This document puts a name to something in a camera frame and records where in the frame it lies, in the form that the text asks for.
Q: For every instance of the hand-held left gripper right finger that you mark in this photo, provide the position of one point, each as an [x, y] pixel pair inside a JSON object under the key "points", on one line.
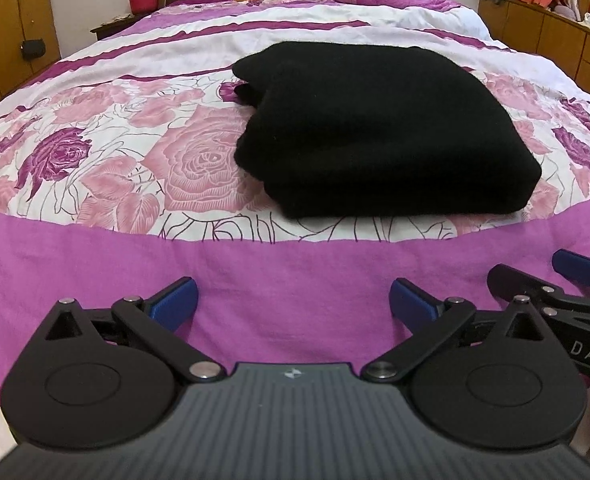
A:
{"points": [[410, 305]]}

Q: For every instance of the wooden wardrobe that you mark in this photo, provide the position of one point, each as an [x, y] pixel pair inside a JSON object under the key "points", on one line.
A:
{"points": [[5, 20]]}

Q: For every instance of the dark wooden nightstand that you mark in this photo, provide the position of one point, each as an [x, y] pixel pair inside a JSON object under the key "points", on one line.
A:
{"points": [[112, 27]]}

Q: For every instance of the floral purple bed cover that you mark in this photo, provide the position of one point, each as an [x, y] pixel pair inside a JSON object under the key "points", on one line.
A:
{"points": [[275, 285]]}

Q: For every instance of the purple cloth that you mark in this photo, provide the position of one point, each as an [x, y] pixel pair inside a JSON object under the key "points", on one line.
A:
{"points": [[564, 9]]}

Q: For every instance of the black sweater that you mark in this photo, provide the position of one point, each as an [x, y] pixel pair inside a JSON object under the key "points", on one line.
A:
{"points": [[375, 125]]}

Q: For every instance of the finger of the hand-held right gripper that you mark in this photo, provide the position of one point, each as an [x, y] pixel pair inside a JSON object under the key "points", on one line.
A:
{"points": [[580, 266], [512, 280]]}

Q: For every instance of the wooden cabinet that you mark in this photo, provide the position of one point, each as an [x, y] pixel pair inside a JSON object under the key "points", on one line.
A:
{"points": [[550, 35]]}

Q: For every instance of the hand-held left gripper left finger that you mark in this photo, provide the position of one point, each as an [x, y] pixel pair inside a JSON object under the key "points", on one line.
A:
{"points": [[175, 300]]}

